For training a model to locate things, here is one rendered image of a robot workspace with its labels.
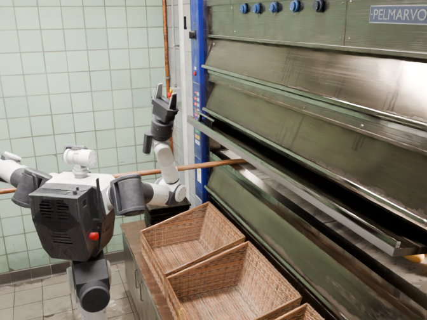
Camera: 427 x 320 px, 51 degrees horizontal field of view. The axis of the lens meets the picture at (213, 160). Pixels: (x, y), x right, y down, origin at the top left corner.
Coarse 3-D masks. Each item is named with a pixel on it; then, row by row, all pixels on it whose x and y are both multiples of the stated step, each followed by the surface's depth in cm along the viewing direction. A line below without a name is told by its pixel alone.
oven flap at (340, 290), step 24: (216, 168) 291; (216, 192) 283; (240, 192) 256; (240, 216) 250; (264, 216) 229; (264, 240) 222; (288, 240) 207; (288, 264) 200; (312, 264) 189; (336, 264) 176; (312, 288) 183; (336, 288) 174; (360, 288) 163; (336, 312) 168; (360, 312) 161; (384, 312) 152
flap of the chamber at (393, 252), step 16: (224, 128) 260; (224, 144) 225; (240, 144) 223; (256, 144) 228; (272, 160) 199; (288, 160) 203; (272, 176) 181; (304, 176) 180; (320, 176) 183; (304, 192) 159; (320, 192) 161; (336, 192) 163; (320, 208) 151; (352, 208) 148; (368, 208) 150; (352, 224) 136; (384, 224) 137; (400, 224) 139; (368, 240) 129; (400, 240) 126; (416, 240) 128; (400, 256) 122
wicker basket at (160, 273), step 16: (192, 208) 292; (208, 208) 294; (160, 224) 286; (192, 224) 295; (208, 224) 290; (224, 224) 271; (144, 240) 273; (160, 240) 290; (176, 240) 294; (192, 240) 299; (208, 240) 287; (224, 240) 269; (240, 240) 247; (144, 256) 281; (160, 256) 281; (176, 256) 281; (192, 256) 281; (208, 256) 242; (160, 272) 243; (176, 272) 238; (160, 288) 247; (176, 288) 240
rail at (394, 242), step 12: (192, 120) 271; (216, 132) 236; (252, 156) 197; (276, 168) 179; (288, 180) 169; (312, 192) 155; (336, 204) 144; (348, 216) 137; (372, 228) 128; (384, 240) 123; (396, 240) 121
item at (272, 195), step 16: (240, 176) 249; (272, 192) 221; (288, 208) 203; (304, 224) 191; (320, 224) 187; (320, 240) 181; (336, 240) 173; (352, 256) 162; (368, 256) 162; (368, 272) 155; (384, 272) 151; (384, 288) 148; (400, 288) 142; (416, 288) 142; (416, 304) 135
